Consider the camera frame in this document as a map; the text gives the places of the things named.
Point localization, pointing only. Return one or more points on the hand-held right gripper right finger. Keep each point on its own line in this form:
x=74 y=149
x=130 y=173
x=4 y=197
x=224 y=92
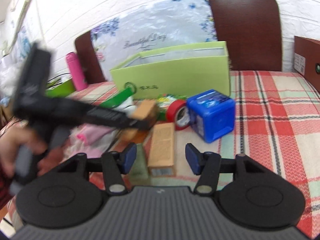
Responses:
x=193 y=158

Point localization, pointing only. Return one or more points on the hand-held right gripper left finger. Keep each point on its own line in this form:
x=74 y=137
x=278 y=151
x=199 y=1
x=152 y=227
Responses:
x=128 y=158

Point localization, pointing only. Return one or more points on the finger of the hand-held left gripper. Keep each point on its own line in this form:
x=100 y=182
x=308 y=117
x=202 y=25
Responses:
x=140 y=124

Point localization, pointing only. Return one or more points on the tan gold box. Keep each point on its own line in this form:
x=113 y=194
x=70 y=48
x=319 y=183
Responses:
x=145 y=111

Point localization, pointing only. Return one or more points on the long olive green box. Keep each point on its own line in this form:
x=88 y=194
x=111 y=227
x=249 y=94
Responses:
x=142 y=162

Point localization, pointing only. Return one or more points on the white glove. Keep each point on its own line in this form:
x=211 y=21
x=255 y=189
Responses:
x=126 y=106

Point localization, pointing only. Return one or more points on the long gold box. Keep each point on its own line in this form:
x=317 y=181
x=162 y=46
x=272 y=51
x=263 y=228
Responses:
x=162 y=147

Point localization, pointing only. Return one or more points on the red tape roll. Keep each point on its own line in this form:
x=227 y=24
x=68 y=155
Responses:
x=172 y=113

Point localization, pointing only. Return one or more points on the green printed packet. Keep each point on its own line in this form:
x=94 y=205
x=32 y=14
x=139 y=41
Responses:
x=170 y=102

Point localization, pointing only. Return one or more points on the pink white sock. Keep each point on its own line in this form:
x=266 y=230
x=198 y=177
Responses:
x=92 y=133

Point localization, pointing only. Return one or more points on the blue cube pack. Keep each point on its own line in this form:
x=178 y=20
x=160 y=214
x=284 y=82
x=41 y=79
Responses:
x=212 y=116

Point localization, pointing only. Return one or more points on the green cardboard box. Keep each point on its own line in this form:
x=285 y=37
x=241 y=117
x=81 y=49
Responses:
x=180 y=77

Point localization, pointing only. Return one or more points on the person's left hand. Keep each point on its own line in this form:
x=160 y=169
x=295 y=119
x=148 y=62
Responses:
x=10 y=142

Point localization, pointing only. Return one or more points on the small green tray box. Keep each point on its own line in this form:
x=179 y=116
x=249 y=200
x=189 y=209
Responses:
x=61 y=88

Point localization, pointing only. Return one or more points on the pink thermos bottle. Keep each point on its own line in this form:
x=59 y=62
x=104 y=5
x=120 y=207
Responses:
x=76 y=71

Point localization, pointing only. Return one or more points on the plaid tablecloth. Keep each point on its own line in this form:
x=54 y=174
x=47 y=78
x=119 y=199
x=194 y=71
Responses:
x=275 y=130

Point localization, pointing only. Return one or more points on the floral plastic bag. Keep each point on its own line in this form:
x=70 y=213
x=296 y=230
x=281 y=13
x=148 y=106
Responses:
x=162 y=22

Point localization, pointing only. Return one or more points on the brown wooden board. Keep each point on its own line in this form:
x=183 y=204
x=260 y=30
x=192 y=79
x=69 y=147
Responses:
x=245 y=30

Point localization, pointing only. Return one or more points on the brown cardboard box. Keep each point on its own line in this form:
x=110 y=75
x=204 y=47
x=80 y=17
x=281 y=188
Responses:
x=306 y=57

